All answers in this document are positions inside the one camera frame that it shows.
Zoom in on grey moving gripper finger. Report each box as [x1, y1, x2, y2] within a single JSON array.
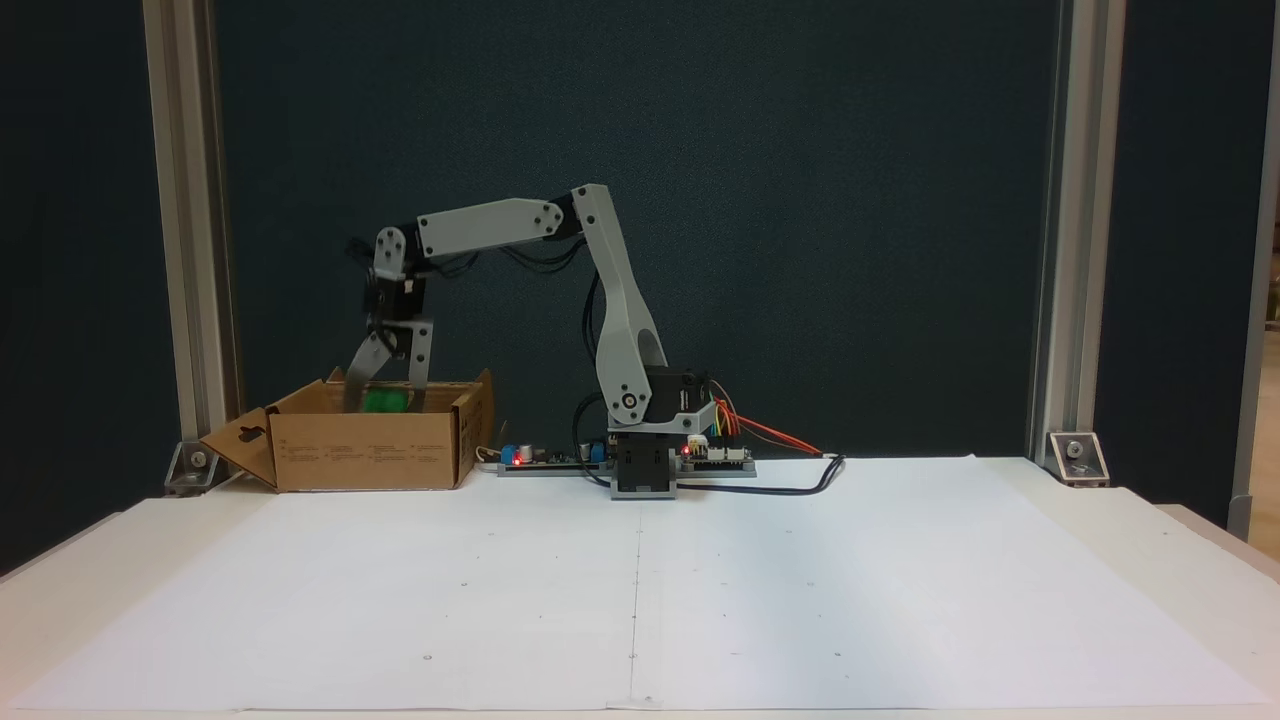
[[344, 333, 397, 414]]

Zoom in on brown cardboard box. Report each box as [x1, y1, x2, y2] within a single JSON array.
[[200, 367, 496, 493]]

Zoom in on blue circuit board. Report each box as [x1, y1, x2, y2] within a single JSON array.
[[497, 440, 614, 479]]

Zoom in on white-topped circuit board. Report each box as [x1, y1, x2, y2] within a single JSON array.
[[679, 436, 758, 479]]

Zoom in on white paper sheet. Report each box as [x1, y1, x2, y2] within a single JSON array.
[[8, 455, 1271, 713]]

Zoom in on aluminium corner bracket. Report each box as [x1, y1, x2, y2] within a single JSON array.
[[1046, 431, 1110, 489], [164, 439, 247, 497]]

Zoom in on aluminium frame post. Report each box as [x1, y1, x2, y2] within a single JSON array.
[[1026, 0, 1127, 467], [142, 0, 243, 473]]

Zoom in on coloured jumper wires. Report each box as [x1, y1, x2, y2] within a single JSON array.
[[708, 377, 823, 457]]

